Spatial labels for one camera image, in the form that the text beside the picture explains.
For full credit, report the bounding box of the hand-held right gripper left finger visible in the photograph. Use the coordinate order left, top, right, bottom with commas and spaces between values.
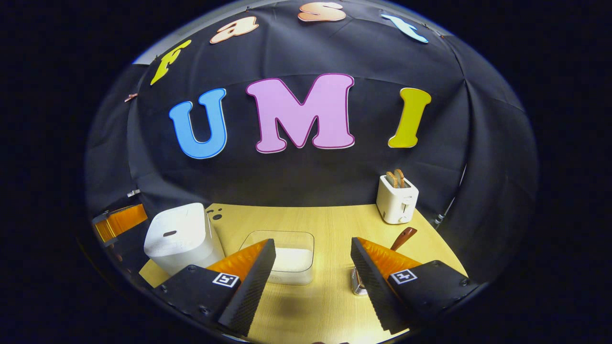
154, 239, 277, 338

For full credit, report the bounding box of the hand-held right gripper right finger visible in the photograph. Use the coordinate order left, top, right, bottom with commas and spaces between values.
350, 236, 480, 335

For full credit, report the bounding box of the metal wire chopstick holder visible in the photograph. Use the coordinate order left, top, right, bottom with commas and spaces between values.
350, 267, 369, 297

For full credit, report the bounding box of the white rice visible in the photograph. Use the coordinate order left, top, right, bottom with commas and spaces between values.
270, 247, 314, 274

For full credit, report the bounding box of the white rice cooker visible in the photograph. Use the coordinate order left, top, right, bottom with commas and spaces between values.
143, 203, 225, 276

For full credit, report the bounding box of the brown wooden spoon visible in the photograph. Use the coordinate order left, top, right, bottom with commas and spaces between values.
390, 227, 418, 252

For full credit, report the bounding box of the clear plastic container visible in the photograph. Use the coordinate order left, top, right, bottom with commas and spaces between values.
239, 231, 315, 286

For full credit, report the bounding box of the white toaster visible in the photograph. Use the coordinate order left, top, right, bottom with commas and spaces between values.
376, 174, 419, 225

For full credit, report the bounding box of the backdrop stand pole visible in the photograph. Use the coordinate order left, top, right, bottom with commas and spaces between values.
433, 165, 467, 225

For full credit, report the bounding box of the black backdrop cloth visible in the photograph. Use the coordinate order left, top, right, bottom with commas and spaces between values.
85, 0, 540, 287

